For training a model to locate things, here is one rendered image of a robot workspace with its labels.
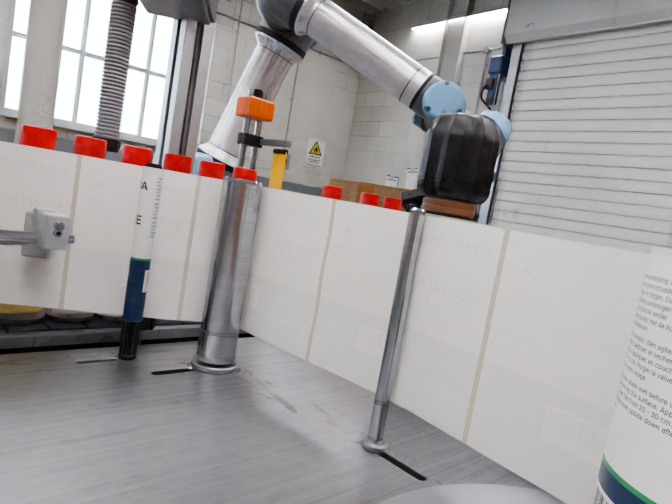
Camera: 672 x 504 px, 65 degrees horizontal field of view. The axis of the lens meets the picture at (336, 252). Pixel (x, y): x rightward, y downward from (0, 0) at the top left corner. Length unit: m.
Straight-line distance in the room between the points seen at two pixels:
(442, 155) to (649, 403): 0.40
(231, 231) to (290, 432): 0.19
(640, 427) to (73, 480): 0.29
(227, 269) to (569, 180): 4.88
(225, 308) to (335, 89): 7.13
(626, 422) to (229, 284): 0.37
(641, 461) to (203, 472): 0.25
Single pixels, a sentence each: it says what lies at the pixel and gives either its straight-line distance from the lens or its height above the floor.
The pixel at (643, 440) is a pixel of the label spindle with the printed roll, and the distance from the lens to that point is 0.23.
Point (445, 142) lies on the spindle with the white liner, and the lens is 0.58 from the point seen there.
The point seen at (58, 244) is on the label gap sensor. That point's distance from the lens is 0.50.
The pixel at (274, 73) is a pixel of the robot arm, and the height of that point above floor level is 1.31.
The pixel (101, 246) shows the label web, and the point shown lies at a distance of 0.54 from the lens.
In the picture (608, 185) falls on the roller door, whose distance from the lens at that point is 5.11.
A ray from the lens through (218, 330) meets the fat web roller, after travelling 0.52.
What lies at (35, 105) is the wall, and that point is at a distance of 6.07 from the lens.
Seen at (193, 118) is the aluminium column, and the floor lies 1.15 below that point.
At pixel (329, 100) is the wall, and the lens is 7.52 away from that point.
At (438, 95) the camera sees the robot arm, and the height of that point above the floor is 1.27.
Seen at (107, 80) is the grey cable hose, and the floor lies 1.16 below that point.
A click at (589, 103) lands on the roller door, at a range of 5.37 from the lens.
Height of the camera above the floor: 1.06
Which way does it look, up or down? 5 degrees down
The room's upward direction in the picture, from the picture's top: 10 degrees clockwise
